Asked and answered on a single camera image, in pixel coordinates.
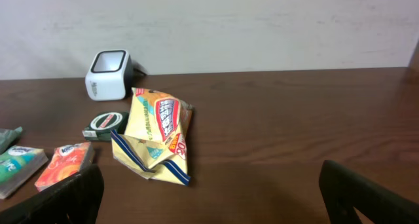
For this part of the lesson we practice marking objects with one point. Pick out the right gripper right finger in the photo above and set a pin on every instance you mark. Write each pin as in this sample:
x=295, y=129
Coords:
x=345, y=192

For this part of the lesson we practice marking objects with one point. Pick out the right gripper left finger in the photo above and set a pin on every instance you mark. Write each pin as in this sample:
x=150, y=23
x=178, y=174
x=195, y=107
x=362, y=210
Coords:
x=75, y=199

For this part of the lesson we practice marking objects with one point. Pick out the orange tissue pack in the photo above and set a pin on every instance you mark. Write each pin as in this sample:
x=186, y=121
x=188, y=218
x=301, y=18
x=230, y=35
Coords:
x=66, y=161

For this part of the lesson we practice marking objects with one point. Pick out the teal tissue pack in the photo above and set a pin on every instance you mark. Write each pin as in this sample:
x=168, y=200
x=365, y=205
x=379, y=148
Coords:
x=18, y=164

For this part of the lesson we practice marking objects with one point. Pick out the dark green round-logo box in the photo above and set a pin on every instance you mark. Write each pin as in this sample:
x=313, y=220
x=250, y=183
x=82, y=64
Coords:
x=100, y=127

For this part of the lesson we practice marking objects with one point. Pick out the teal wrapper pack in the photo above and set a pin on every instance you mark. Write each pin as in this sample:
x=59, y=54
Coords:
x=7, y=136

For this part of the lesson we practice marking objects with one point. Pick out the yellow snack bag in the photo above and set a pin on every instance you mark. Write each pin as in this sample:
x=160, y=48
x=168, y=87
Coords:
x=153, y=144

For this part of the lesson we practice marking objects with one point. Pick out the white barcode scanner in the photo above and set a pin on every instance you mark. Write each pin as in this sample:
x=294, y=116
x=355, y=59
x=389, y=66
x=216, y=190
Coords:
x=111, y=75

